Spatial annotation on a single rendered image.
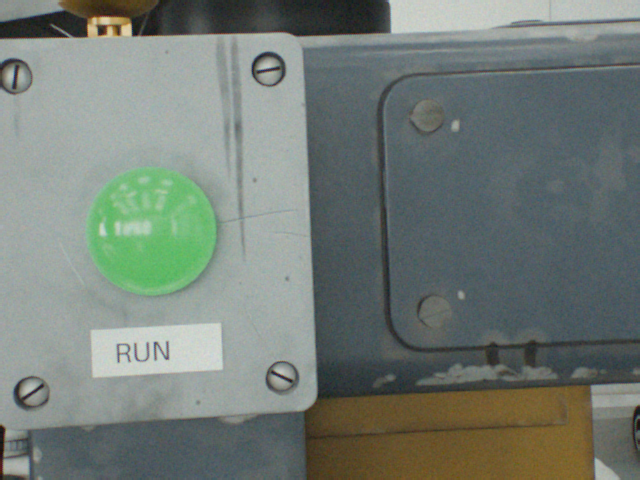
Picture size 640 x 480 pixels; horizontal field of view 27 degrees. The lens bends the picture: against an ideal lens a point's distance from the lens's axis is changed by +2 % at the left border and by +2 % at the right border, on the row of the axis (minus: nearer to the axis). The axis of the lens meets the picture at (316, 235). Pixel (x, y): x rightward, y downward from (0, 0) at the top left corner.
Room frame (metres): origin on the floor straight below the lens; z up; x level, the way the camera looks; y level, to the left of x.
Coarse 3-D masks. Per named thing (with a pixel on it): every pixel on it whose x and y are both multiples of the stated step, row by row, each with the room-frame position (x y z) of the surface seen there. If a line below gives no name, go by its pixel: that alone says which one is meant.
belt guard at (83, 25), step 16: (0, 0) 0.58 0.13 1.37; (16, 0) 0.57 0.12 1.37; (32, 0) 0.56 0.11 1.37; (48, 0) 0.55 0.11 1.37; (160, 0) 0.61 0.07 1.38; (0, 16) 0.58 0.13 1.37; (16, 16) 0.57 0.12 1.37; (32, 16) 0.56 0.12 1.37; (48, 16) 0.65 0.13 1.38; (64, 16) 0.66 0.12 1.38; (144, 16) 0.67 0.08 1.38; (0, 32) 0.72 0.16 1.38; (16, 32) 0.72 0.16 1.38; (32, 32) 0.72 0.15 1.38; (48, 32) 0.73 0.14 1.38; (80, 32) 0.73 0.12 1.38; (144, 32) 0.73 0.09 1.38
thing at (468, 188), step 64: (320, 64) 0.36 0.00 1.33; (384, 64) 0.37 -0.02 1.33; (448, 64) 0.37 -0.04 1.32; (512, 64) 0.37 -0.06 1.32; (576, 64) 0.37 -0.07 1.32; (320, 128) 0.36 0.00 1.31; (384, 128) 0.36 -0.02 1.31; (448, 128) 0.36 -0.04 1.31; (512, 128) 0.37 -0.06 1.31; (576, 128) 0.37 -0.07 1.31; (320, 192) 0.36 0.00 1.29; (384, 192) 0.36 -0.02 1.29; (448, 192) 0.36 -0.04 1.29; (512, 192) 0.37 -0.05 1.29; (576, 192) 0.37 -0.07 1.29; (320, 256) 0.36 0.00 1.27; (384, 256) 0.36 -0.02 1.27; (448, 256) 0.36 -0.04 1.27; (512, 256) 0.37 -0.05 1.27; (576, 256) 0.37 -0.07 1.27; (320, 320) 0.36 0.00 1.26; (384, 320) 0.37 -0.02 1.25; (448, 320) 0.36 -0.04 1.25; (512, 320) 0.37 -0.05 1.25; (576, 320) 0.37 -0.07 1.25; (320, 384) 0.37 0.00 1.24; (384, 384) 0.37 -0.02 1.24; (448, 384) 0.37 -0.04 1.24; (512, 384) 0.37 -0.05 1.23; (576, 384) 0.38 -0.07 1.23; (64, 448) 0.35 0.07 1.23; (128, 448) 0.35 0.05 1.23; (192, 448) 0.35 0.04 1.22; (256, 448) 0.35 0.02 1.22
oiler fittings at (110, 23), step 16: (64, 0) 0.38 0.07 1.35; (80, 0) 0.38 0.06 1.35; (96, 0) 0.38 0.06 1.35; (112, 0) 0.38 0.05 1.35; (128, 0) 0.38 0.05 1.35; (144, 0) 0.38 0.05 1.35; (80, 16) 0.39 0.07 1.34; (96, 16) 0.39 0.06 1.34; (112, 16) 0.39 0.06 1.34; (128, 16) 0.39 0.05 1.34; (96, 32) 0.39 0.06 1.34; (112, 32) 0.39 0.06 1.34; (128, 32) 0.39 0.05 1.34
